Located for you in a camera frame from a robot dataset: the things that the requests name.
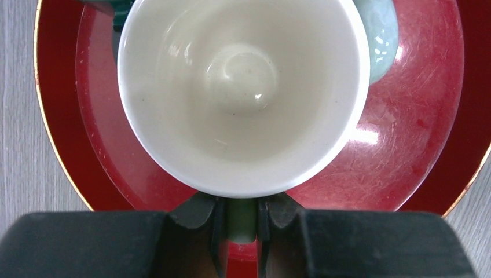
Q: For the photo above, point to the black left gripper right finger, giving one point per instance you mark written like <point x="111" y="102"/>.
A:
<point x="294" y="241"/>

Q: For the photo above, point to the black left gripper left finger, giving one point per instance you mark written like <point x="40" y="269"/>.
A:
<point x="188" y="241"/>

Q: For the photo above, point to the pale green cup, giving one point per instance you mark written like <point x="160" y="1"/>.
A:
<point x="243" y="99"/>

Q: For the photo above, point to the red round tray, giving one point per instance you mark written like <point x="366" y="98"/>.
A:
<point x="422" y="139"/>

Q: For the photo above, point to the dark green cup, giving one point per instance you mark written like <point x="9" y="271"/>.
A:
<point x="117" y="9"/>

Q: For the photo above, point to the grey green mug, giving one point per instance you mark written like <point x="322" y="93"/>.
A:
<point x="379" y="34"/>

